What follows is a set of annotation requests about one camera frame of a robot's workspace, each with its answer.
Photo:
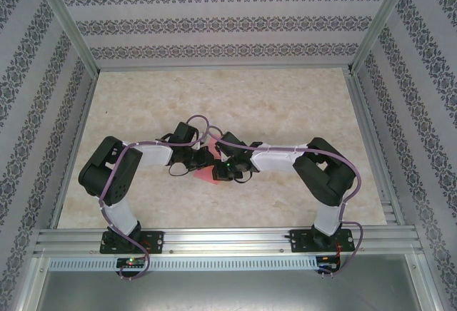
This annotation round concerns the aluminium frame post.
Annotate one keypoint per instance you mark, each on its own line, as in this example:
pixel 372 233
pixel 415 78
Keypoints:
pixel 66 22
pixel 383 22

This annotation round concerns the pink paper sheet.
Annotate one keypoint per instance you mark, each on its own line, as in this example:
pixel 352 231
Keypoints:
pixel 205 176

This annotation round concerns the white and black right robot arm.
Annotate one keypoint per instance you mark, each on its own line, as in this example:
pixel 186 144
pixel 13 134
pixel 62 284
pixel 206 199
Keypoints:
pixel 275 161

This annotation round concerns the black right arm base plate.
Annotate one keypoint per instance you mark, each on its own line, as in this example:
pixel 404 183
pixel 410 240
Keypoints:
pixel 298 241

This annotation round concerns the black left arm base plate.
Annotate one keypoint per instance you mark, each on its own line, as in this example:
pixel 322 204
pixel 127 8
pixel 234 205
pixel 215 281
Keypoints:
pixel 155 241

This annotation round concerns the aluminium mounting rail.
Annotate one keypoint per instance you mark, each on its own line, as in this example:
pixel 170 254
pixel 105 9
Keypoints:
pixel 221 241

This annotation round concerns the left circuit board, green light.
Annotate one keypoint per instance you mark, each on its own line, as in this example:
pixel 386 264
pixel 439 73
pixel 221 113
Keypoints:
pixel 130 262

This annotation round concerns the right circuit board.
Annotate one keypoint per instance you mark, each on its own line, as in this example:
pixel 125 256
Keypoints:
pixel 326 262

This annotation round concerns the grey sheet metal tray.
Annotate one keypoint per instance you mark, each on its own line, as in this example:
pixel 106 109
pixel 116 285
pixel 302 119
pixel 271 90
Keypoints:
pixel 228 293

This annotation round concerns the aluminium side rail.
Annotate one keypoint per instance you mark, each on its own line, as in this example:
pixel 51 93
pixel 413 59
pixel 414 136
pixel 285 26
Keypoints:
pixel 375 150
pixel 73 150

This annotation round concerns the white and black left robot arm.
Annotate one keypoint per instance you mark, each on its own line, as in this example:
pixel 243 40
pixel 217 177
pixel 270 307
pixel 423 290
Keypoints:
pixel 153 157

